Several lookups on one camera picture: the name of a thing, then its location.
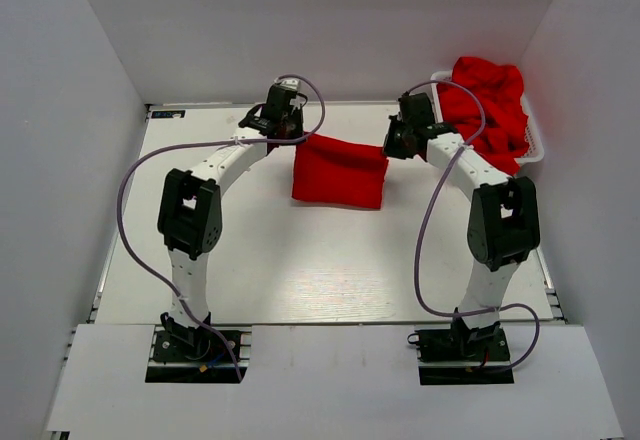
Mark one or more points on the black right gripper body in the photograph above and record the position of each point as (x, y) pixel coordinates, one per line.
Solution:
(397, 144)

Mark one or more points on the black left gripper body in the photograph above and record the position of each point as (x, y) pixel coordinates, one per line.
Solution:
(293, 123)

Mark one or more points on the red t-shirt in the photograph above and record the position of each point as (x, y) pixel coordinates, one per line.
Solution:
(331, 171)

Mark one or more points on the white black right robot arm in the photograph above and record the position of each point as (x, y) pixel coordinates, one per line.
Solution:
(503, 224)

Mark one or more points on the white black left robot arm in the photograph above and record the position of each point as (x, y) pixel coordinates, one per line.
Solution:
(190, 217)

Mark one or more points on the pile of red t-shirts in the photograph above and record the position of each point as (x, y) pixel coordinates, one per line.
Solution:
(485, 107)

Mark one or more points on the small blue table label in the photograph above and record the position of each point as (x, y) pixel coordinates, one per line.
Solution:
(167, 114)

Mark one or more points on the white plastic laundry basket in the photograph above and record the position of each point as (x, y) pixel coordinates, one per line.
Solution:
(535, 152)

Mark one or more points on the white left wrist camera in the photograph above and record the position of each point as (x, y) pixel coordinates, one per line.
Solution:
(290, 90)

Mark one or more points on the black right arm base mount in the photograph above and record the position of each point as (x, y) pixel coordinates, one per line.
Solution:
(442, 362)

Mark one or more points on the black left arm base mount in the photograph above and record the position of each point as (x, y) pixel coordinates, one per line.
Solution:
(187, 355)

